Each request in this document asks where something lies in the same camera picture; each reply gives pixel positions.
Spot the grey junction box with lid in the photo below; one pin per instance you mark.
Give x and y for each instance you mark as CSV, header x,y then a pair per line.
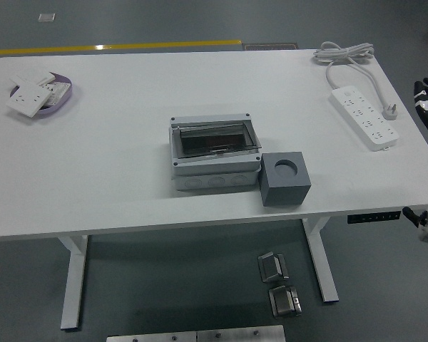
x,y
214,171

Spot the black table control panel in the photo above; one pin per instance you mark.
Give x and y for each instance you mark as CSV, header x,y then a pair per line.
x,y
374,217

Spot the brown floor cover plate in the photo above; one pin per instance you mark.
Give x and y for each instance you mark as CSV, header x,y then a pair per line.
x,y
271,46

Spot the large white wall socket plate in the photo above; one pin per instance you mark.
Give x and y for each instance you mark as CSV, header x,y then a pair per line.
x,y
26,99

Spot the metal base plate with screws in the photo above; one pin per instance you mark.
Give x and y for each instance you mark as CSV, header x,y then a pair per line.
x,y
239,335

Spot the purple oval tray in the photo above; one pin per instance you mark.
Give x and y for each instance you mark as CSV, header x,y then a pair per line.
x,y
55,108

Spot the closed metal floor block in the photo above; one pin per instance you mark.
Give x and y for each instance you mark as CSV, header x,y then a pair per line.
x,y
285,301

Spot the small grey floor square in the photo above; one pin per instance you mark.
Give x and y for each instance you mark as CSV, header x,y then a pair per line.
x,y
46,17

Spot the white wall switch plate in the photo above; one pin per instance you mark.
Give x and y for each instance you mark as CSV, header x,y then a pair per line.
x,y
32,77

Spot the long metal base plate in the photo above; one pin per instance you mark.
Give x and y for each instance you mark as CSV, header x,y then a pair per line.
x,y
150,337

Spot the grey cube with round hole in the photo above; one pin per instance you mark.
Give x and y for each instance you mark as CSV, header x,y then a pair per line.
x,y
285,192

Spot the small printed socket plate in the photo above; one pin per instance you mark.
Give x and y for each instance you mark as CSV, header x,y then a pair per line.
x,y
58,90

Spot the open metal floor block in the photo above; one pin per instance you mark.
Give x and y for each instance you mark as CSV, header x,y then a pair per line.
x,y
272,267

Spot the yellow floor tape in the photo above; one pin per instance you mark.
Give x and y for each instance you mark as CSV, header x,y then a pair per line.
x,y
128,46

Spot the white table leg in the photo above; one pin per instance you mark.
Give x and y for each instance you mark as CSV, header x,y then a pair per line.
x,y
324,270
73,285

